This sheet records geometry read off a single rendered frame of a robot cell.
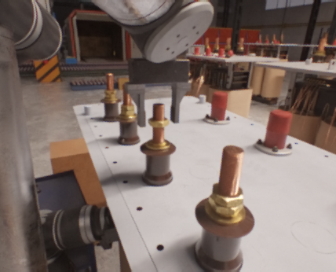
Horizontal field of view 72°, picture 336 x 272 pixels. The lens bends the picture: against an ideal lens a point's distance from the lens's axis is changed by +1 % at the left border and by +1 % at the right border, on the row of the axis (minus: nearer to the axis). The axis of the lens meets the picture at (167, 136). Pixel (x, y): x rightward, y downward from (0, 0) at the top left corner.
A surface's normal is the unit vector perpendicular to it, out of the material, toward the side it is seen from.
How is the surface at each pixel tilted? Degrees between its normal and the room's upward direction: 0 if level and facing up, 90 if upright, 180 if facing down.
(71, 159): 90
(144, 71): 90
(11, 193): 78
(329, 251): 0
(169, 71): 90
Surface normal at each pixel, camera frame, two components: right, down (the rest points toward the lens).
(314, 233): 0.03, -0.92
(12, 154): 0.84, 0.05
